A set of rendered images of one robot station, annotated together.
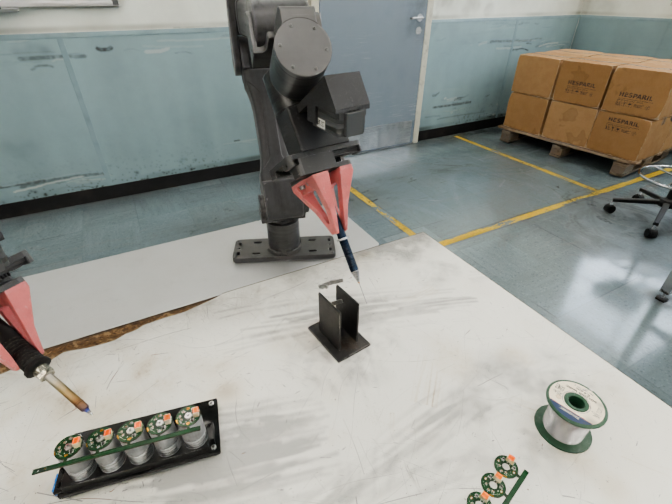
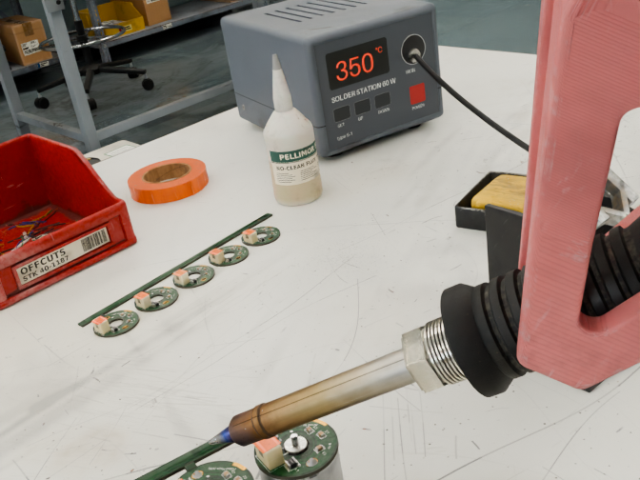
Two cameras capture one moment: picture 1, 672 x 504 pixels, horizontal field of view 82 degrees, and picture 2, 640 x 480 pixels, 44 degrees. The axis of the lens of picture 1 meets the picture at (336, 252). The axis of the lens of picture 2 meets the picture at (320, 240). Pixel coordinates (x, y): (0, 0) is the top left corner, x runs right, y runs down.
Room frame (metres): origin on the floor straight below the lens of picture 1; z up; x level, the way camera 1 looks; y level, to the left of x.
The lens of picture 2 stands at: (0.39, 0.25, 0.97)
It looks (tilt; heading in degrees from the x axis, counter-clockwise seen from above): 27 degrees down; 169
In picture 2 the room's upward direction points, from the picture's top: 9 degrees counter-clockwise
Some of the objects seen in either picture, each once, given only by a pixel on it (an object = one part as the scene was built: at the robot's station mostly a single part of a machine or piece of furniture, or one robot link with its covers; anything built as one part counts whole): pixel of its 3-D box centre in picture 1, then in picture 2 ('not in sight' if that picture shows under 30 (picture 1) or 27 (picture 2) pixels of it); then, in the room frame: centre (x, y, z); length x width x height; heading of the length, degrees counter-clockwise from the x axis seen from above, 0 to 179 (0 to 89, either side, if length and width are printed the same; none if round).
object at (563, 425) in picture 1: (569, 415); not in sight; (0.27, -0.27, 0.78); 0.06 x 0.06 x 0.05
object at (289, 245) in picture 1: (283, 233); not in sight; (0.65, 0.10, 0.79); 0.20 x 0.07 x 0.08; 95
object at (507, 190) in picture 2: not in sight; (531, 203); (0.00, 0.45, 0.76); 0.07 x 0.05 x 0.02; 42
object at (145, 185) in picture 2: not in sight; (168, 179); (-0.18, 0.25, 0.76); 0.06 x 0.06 x 0.01
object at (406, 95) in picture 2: not in sight; (330, 69); (-0.23, 0.40, 0.80); 0.15 x 0.12 x 0.10; 15
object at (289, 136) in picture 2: not in sight; (287, 128); (-0.10, 0.33, 0.80); 0.03 x 0.03 x 0.10
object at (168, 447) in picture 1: (165, 436); not in sight; (0.24, 0.18, 0.79); 0.02 x 0.02 x 0.05
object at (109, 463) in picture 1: (108, 451); not in sight; (0.22, 0.24, 0.79); 0.02 x 0.02 x 0.05
